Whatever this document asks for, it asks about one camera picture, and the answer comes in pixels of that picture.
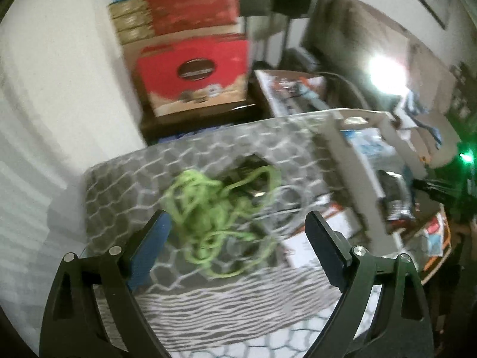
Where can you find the dark wooden table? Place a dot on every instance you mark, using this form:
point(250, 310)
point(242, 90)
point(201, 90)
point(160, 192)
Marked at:
point(193, 123)

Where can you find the red box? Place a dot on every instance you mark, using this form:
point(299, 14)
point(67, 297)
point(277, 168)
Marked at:
point(190, 0)

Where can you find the black shiny packet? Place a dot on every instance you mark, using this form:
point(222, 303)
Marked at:
point(397, 194)

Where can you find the bright lamp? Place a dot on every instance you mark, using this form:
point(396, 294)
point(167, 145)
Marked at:
point(387, 72)

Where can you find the open cardboard tool box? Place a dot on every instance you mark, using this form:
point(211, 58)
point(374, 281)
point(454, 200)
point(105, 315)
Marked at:
point(290, 93)

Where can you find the brown flat box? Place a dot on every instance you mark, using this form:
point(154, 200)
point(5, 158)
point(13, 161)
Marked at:
point(136, 36)
point(128, 7)
point(132, 21)

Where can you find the black tissue pack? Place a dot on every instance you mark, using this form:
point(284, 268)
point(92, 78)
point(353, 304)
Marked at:
point(248, 167)

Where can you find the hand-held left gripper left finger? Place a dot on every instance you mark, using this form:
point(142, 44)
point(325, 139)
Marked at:
point(149, 253)

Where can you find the red gift bag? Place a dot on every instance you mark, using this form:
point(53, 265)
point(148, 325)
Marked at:
point(164, 74)

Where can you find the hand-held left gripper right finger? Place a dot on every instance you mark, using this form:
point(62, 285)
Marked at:
point(329, 253)

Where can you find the white cardboard box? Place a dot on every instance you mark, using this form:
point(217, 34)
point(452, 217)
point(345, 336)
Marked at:
point(357, 164)

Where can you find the grey patterned blanket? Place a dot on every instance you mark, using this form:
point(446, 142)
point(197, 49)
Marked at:
point(123, 190)

